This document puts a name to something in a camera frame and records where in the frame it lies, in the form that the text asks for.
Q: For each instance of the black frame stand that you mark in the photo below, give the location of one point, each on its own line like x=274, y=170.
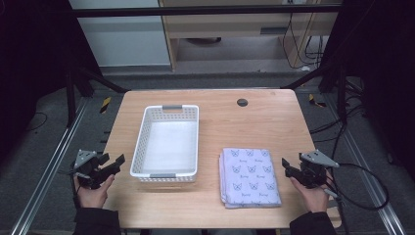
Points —
x=84, y=80
x=329, y=81

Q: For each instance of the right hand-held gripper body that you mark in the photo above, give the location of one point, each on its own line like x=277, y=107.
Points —
x=313, y=169

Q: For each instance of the aluminium floor rail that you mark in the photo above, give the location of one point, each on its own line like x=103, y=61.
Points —
x=368, y=176
x=52, y=166

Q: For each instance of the black horizontal frame bar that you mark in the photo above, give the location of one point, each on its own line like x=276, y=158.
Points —
x=195, y=11

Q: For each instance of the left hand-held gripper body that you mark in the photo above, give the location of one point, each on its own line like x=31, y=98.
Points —
x=85, y=163

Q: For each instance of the person's right hand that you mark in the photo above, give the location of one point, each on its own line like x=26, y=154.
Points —
x=313, y=199

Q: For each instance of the white perforated plastic basket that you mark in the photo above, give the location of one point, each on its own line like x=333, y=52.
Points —
x=169, y=143

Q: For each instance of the folded lilac printed cloth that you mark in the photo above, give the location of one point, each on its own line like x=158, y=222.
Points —
x=250, y=178

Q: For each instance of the wooden table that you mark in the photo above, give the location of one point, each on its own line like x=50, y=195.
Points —
x=248, y=127

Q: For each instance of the white cabinet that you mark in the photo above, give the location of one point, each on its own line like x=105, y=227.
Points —
x=124, y=39

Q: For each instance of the person's left hand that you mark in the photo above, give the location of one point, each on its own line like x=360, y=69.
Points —
x=94, y=196

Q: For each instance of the light wooden desk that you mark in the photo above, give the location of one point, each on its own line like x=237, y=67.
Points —
x=235, y=24

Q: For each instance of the yellow black floor marker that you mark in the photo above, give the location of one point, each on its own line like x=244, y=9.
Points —
x=315, y=101
x=105, y=105

